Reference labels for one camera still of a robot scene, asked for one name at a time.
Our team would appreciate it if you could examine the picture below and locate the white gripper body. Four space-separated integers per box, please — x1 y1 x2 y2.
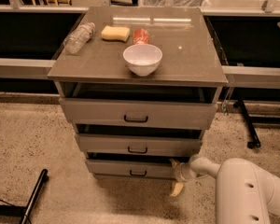
173 162 198 183

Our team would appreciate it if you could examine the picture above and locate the grey bottom drawer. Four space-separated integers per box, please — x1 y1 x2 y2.
85 160 175 180

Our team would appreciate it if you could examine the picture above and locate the grey drawer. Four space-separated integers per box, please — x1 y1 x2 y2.
85 160 175 180
60 98 217 130
75 133 202 157

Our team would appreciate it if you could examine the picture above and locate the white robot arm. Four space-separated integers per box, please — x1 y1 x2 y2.
171 155 280 224

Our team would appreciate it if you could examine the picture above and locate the grey drawer cabinet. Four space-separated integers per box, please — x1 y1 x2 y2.
47 6 230 185

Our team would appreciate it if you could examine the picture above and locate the grey middle drawer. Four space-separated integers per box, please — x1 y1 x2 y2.
75 133 202 157

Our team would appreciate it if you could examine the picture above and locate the grey top drawer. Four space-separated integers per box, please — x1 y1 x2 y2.
60 98 217 130

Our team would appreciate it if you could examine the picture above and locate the black stand leg right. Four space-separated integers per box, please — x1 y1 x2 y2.
233 97 261 149

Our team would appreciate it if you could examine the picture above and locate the black stand leg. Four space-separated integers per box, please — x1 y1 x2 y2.
233 97 261 149
0 169 49 224

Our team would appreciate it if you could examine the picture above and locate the white bowl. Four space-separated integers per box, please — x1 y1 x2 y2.
123 44 162 77

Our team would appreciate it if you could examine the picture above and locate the yellow sponge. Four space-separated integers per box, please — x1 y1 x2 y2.
101 25 131 42

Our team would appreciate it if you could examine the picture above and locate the black stand leg left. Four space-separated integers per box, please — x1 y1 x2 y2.
0 169 49 224

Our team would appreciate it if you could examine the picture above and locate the clear plastic water bottle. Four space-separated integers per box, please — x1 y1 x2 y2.
63 22 95 54

